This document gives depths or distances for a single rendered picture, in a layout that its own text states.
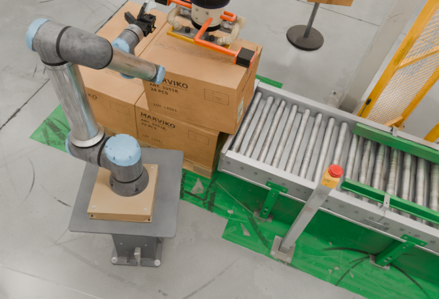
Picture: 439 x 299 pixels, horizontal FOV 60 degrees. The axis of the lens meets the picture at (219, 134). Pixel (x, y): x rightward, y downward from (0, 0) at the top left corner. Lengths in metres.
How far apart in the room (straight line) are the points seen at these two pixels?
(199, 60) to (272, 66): 1.63
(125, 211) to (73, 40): 0.85
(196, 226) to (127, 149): 1.15
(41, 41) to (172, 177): 0.97
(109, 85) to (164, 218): 1.17
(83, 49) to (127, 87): 1.38
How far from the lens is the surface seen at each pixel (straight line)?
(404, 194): 2.61
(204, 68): 2.21
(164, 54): 2.32
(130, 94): 2.66
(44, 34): 1.40
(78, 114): 1.63
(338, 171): 1.86
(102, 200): 1.90
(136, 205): 1.86
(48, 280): 2.70
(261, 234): 2.75
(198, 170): 2.86
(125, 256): 2.62
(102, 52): 1.36
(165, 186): 1.99
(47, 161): 3.09
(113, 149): 1.72
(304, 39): 4.18
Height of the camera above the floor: 2.49
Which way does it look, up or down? 53 degrees down
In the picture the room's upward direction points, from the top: 10 degrees clockwise
